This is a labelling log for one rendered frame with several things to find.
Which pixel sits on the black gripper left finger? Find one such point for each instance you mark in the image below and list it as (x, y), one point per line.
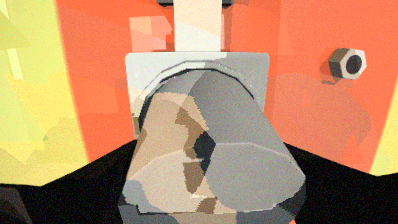
(88, 195)

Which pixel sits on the white hex nut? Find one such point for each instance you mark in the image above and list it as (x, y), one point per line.
(347, 63)

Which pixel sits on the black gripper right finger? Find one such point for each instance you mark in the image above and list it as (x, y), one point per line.
(338, 194)

